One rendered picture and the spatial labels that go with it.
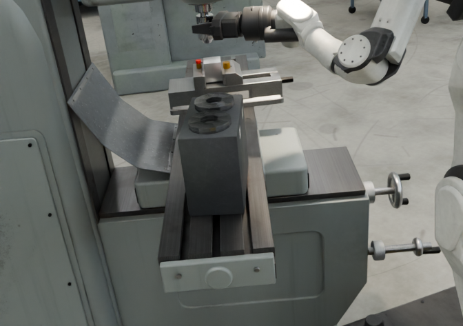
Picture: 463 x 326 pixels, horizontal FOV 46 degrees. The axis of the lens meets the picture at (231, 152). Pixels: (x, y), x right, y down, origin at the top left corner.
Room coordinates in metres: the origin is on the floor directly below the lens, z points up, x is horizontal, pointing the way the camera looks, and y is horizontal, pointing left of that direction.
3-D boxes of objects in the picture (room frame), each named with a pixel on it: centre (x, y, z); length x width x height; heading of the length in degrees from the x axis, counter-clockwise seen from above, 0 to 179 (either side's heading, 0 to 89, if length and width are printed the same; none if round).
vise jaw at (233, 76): (1.61, -0.03, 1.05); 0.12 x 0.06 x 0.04; 1
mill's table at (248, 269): (1.45, 0.03, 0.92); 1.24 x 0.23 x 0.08; 178
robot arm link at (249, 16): (1.45, -0.05, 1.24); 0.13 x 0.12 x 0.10; 165
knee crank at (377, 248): (1.32, -0.49, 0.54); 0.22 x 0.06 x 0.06; 88
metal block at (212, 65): (1.61, 0.03, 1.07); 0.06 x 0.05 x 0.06; 1
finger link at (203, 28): (1.44, 0.04, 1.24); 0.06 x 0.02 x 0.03; 75
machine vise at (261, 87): (1.61, 0.00, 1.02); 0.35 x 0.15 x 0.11; 91
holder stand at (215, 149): (1.09, 0.03, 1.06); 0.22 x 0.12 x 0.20; 173
